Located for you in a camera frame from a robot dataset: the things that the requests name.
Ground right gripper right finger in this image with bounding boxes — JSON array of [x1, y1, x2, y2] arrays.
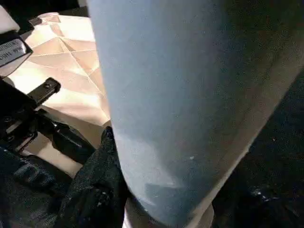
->
[[211, 178, 304, 228]]

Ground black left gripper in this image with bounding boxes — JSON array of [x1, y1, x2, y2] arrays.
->
[[0, 77, 98, 165]]

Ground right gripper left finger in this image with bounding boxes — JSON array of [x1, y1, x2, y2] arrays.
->
[[53, 126, 130, 228]]

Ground white plastic table top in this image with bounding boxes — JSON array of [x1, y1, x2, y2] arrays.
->
[[7, 12, 114, 177]]

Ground white plastic table leg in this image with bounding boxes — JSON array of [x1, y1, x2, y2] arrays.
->
[[85, 0, 304, 228]]

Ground black work mat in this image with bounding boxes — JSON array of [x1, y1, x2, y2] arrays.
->
[[0, 0, 304, 228]]

